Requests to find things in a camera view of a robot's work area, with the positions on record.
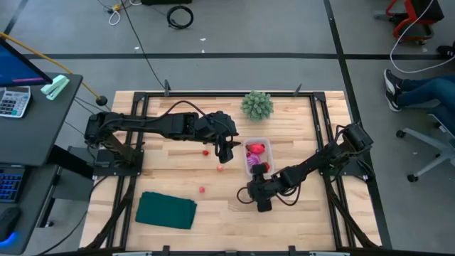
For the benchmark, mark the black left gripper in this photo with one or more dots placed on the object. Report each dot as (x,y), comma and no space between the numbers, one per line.
(224,126)

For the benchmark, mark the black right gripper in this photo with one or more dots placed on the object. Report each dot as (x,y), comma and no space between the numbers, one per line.
(263,188)

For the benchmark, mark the red toy tomato green calyx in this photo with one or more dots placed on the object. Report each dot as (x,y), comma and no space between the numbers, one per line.
(266,166)

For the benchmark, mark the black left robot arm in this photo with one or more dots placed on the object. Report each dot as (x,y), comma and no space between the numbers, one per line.
(149,124)

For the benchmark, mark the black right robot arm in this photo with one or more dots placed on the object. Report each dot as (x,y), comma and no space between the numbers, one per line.
(320,158)

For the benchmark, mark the clear plastic tupperware container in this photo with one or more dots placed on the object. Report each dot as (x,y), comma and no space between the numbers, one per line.
(245,167)

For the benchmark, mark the purple toy vegetable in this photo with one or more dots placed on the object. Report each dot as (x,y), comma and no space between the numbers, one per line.
(253,159)

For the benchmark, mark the red toy pepper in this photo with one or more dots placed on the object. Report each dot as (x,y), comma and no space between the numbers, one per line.
(256,148)

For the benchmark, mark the small red ball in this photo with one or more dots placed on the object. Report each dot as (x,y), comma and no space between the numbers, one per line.
(220,168)

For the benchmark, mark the green potted succulent plant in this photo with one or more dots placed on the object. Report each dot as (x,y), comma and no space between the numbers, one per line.
(257,105)

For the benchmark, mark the dark green folded cloth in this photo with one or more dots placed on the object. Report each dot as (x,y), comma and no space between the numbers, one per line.
(165,209)

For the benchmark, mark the yellow rod with black tip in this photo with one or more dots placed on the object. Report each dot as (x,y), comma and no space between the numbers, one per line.
(101,100)

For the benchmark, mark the person's shoe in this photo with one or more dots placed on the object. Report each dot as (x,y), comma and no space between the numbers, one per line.
(392,81)
(392,101)

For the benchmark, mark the black computer case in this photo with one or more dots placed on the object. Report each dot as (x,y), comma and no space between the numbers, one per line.
(167,1)

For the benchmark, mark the grey office chair base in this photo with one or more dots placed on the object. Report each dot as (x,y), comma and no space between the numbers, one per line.
(440,149)

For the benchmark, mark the mint green stapler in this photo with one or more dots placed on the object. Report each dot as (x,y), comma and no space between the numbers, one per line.
(55,87)

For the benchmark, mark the person's legs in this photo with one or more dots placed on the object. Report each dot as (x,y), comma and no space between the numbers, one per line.
(430,90)

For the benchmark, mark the black desk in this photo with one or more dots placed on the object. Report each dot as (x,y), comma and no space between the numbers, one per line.
(42,131)

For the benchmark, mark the red metal stool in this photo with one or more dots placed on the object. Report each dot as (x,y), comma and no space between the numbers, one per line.
(409,17)

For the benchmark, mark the black shoe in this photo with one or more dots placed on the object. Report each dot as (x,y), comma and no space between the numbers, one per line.
(446,51)

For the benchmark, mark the grey desk calculator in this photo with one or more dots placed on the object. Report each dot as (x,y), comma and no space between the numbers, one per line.
(14,101)

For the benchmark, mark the blue backlit keyboard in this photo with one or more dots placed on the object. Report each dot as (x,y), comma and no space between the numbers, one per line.
(10,185)

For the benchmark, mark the computer monitor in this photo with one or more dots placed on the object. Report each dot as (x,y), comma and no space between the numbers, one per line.
(17,67)

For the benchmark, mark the black computer mouse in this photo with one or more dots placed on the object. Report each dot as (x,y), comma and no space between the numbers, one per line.
(8,222)

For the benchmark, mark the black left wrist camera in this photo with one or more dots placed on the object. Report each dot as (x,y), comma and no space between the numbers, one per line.
(225,155)

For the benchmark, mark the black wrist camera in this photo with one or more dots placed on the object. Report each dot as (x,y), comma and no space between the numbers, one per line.
(225,155)
(264,206)

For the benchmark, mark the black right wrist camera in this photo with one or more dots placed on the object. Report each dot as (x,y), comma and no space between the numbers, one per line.
(264,206)

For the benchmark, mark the black aluminium table frame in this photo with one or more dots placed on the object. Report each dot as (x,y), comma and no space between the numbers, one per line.
(227,94)

